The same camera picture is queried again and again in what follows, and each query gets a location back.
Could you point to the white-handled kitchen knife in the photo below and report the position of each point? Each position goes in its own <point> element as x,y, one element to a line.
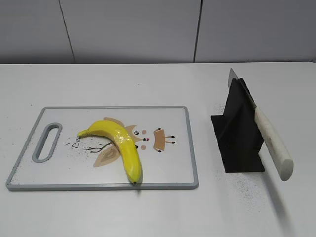
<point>277,149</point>

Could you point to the white grey-rimmed cutting board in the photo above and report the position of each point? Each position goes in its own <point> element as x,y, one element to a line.
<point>55,159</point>

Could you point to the yellow plastic banana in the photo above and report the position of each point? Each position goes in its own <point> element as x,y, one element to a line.
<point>123,141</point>

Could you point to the black knife stand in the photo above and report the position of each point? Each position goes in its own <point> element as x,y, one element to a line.
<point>238,137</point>

